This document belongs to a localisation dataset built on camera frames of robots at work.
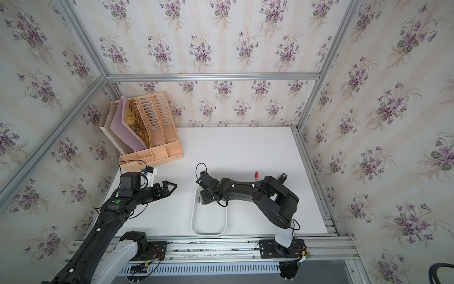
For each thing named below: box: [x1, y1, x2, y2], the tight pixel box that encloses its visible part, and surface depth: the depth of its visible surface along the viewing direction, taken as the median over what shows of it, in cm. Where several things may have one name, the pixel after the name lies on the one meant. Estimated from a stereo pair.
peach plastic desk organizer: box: [119, 91, 184, 169], surface depth 103 cm
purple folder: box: [109, 95, 149, 152], surface depth 88 cm
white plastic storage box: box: [190, 186, 228, 237], surface depth 81 cm
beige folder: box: [98, 98, 135, 155], surface depth 86 cm
